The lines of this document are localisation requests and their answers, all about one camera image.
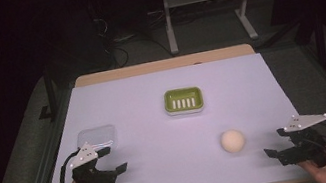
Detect white table sheet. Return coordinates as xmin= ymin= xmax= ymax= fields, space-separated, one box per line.
xmin=21 ymin=47 xmax=313 ymax=183

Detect black floor cables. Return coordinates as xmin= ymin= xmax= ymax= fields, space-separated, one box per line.
xmin=90 ymin=4 xmax=177 ymax=72

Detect round cream soap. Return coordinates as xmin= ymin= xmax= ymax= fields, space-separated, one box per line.
xmin=218 ymin=126 xmax=248 ymax=155

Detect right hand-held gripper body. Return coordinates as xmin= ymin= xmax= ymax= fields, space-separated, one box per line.
xmin=270 ymin=109 xmax=326 ymax=175

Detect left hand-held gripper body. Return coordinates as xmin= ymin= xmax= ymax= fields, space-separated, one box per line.
xmin=65 ymin=138 xmax=120 ymax=183

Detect green soap dish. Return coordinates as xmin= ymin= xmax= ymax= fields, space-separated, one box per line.
xmin=162 ymin=84 xmax=206 ymax=118

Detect white metal stand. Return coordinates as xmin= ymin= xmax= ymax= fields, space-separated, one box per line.
xmin=160 ymin=0 xmax=265 ymax=56

